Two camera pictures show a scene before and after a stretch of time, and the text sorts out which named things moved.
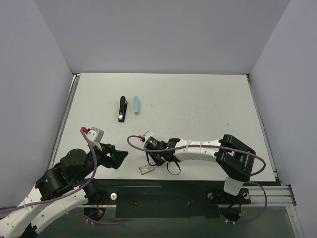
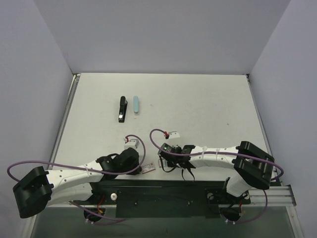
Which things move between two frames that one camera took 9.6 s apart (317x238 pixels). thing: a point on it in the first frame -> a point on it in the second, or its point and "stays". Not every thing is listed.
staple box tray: x=145 y=169 -> x=164 y=162
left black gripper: x=109 y=153 -> x=136 y=170
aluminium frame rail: x=277 y=196 stays
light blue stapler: x=136 y=104 stays
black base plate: x=158 y=198 stays
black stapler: x=123 y=106 stays
